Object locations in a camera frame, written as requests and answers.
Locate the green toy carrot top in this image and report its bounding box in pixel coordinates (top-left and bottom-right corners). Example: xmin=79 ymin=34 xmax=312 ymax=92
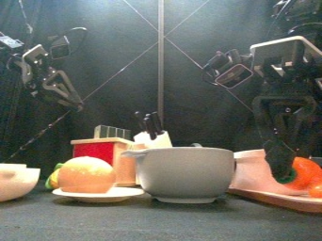
xmin=272 ymin=169 xmax=298 ymax=185

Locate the orange toy carrot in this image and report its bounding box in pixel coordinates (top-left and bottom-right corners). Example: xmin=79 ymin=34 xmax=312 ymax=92
xmin=286 ymin=156 xmax=322 ymax=191

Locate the small orange toy piece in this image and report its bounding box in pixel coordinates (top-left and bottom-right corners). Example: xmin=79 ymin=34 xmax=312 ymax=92
xmin=307 ymin=183 xmax=322 ymax=199

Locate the wooden cutting board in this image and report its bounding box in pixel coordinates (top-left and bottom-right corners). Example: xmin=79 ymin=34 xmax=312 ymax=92
xmin=226 ymin=185 xmax=322 ymax=215

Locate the gray ceramic bowl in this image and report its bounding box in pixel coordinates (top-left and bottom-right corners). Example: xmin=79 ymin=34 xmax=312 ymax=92
xmin=120 ymin=142 xmax=236 ymax=204

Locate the red wooden toy toaster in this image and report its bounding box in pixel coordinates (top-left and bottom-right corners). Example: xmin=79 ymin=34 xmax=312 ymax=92
xmin=69 ymin=137 xmax=137 ymax=187

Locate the yellow green toy vegetable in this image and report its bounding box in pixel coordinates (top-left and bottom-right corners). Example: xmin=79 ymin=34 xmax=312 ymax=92
xmin=44 ymin=162 xmax=65 ymax=190

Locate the white toy knife block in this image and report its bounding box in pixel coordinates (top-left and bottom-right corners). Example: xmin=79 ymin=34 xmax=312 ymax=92
xmin=132 ymin=129 xmax=173 ymax=151

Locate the yellow-orange fruit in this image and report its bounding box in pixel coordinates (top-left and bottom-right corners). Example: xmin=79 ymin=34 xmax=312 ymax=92
xmin=56 ymin=155 xmax=117 ymax=194

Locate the white bowl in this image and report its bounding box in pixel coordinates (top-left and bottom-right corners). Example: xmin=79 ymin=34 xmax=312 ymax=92
xmin=0 ymin=163 xmax=41 ymax=202

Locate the white round plate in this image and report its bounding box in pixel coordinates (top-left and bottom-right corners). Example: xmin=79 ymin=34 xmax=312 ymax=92
xmin=52 ymin=185 xmax=145 ymax=203

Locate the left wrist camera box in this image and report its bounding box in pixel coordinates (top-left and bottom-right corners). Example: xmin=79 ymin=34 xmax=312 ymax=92
xmin=49 ymin=35 xmax=72 ymax=60

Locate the thin diagonal brace cord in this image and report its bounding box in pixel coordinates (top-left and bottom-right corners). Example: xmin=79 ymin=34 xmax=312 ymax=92
xmin=0 ymin=0 xmax=211 ymax=164
xmin=120 ymin=0 xmax=255 ymax=113

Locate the black camera cable loop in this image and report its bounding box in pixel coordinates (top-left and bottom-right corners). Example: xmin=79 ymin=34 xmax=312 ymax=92
xmin=61 ymin=26 xmax=89 ymax=56

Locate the black toy knife handle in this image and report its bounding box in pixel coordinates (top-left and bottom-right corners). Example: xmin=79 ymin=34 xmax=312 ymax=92
xmin=133 ymin=110 xmax=147 ymax=134
xmin=141 ymin=114 xmax=159 ymax=141
xmin=151 ymin=110 xmax=164 ymax=136

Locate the grey vertical frame pole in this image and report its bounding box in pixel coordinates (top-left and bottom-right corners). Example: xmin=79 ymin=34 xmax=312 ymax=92
xmin=156 ymin=0 xmax=165 ymax=126

